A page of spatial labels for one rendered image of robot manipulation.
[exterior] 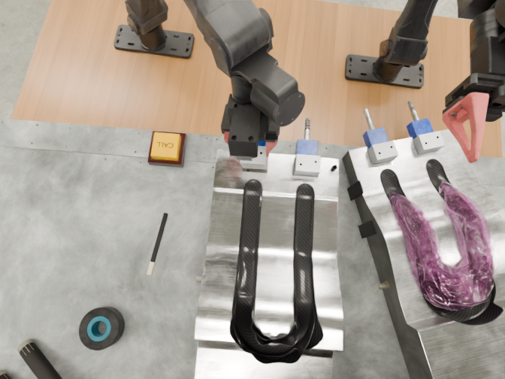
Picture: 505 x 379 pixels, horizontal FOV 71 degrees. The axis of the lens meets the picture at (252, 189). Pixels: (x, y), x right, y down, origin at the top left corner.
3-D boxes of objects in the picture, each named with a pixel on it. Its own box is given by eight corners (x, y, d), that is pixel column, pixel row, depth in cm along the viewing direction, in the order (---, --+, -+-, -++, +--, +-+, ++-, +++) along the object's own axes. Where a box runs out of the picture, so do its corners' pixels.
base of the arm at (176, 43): (185, 38, 83) (190, 13, 85) (101, 27, 83) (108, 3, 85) (190, 59, 91) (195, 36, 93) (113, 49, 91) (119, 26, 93)
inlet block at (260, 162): (247, 107, 75) (244, 98, 70) (270, 108, 75) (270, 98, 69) (243, 168, 74) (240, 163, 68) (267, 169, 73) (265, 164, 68)
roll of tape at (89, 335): (113, 353, 72) (106, 357, 69) (78, 337, 73) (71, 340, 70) (131, 316, 74) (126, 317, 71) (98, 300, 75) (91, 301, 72)
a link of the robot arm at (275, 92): (315, 104, 54) (312, 37, 43) (272, 137, 52) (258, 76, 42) (267, 69, 59) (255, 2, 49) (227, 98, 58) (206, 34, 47)
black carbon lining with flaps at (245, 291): (243, 180, 75) (243, 166, 66) (318, 186, 76) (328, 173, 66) (228, 357, 66) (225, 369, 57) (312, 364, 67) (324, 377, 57)
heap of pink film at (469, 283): (379, 195, 76) (394, 186, 69) (455, 178, 78) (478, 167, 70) (420, 319, 70) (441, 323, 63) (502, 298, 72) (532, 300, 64)
